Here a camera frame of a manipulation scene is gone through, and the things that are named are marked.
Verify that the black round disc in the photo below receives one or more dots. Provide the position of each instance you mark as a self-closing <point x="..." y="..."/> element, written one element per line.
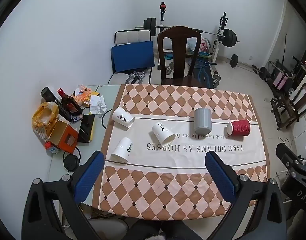
<point x="71" y="162"/>

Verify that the orange gift box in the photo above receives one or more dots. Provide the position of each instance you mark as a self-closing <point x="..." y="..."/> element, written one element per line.
<point x="64" y="137"/>

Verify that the wooden chair at right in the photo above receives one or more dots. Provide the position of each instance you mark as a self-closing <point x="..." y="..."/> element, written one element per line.
<point x="287" y="111"/>

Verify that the orange snack packets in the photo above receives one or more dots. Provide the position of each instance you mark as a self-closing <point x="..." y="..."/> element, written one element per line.
<point x="82" y="95"/>

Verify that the red ribbed paper cup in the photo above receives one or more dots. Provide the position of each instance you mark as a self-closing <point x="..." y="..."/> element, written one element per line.
<point x="238" y="128"/>

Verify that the crumpled white tissue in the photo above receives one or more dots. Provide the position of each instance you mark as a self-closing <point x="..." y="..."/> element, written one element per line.
<point x="97" y="105"/>

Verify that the dark glass liquor bottle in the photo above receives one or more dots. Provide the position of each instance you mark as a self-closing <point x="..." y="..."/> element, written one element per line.
<point x="69" y="103"/>

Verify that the small barbell on floor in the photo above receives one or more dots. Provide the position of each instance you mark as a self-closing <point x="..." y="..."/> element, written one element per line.
<point x="261" y="72"/>

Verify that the dark wooden chair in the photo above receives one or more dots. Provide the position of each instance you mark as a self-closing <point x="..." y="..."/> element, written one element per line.
<point x="179" y="36"/>

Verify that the checkered brown pink tablecloth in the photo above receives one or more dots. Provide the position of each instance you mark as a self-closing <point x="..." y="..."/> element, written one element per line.
<point x="171" y="182"/>

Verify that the yellow plastic bag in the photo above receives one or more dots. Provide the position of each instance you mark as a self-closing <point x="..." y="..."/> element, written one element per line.
<point x="45" y="119"/>

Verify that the white paper cup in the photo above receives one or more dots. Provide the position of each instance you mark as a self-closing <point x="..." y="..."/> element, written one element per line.
<point x="122" y="151"/>
<point x="122" y="117"/>
<point x="163" y="134"/>

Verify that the grey plastic cup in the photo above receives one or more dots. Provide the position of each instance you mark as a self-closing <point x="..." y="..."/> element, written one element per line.
<point x="202" y="121"/>

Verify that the barbell with black plates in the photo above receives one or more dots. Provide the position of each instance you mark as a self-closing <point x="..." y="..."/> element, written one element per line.
<point x="228" y="38"/>

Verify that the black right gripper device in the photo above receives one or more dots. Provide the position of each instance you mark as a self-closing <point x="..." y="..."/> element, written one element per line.
<point x="294" y="186"/>

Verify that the white weight bench rack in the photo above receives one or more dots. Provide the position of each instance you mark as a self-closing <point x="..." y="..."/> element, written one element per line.
<point x="217" y="41"/>

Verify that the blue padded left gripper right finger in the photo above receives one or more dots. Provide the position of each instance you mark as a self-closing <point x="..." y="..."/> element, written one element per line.
<point x="223" y="176"/>

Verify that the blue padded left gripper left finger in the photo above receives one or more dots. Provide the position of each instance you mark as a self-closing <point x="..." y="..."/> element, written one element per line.
<point x="86" y="175"/>

